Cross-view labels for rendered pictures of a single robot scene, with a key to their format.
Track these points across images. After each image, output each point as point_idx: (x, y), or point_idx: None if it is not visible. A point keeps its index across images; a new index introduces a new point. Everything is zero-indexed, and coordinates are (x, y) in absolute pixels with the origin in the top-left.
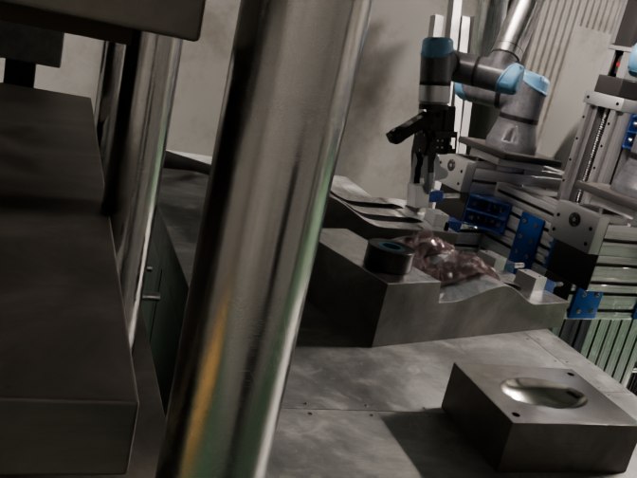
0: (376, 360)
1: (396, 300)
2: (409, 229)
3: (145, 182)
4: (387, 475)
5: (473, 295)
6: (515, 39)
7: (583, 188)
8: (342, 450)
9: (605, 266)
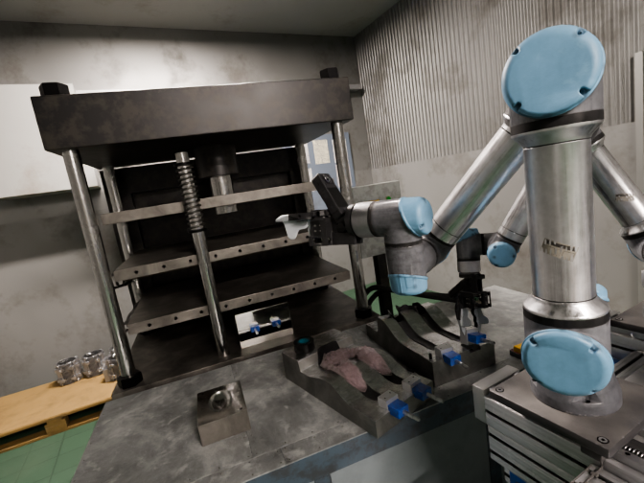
0: (274, 380)
1: (286, 360)
2: (411, 350)
3: (206, 299)
4: (198, 391)
5: (313, 377)
6: (504, 222)
7: None
8: (211, 382)
9: (500, 443)
